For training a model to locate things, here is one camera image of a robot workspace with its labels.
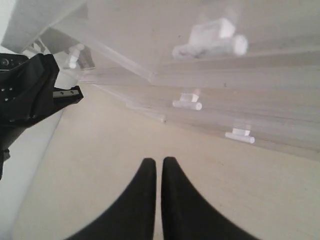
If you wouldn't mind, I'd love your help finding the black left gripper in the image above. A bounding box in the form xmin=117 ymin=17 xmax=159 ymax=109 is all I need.
xmin=0 ymin=53 xmax=83 ymax=165

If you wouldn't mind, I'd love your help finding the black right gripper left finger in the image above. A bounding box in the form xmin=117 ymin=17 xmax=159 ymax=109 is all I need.
xmin=68 ymin=158 xmax=157 ymax=240

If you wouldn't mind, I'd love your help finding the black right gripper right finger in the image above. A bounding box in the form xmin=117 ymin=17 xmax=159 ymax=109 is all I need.
xmin=161 ymin=157 xmax=253 ymax=240

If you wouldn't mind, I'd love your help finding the bottom wide clear drawer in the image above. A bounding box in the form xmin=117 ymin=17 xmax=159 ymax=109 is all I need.
xmin=126 ymin=102 xmax=320 ymax=161

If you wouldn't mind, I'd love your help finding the wide clear drawer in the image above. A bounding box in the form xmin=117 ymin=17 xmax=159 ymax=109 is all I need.
xmin=80 ymin=74 xmax=320 ymax=132
xmin=126 ymin=102 xmax=320 ymax=161

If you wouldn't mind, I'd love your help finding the white plastic drawer cabinet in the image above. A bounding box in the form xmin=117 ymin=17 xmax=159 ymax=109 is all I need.
xmin=0 ymin=0 xmax=320 ymax=160

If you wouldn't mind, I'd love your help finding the middle wide clear drawer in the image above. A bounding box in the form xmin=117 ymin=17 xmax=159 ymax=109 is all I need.
xmin=80 ymin=74 xmax=320 ymax=132

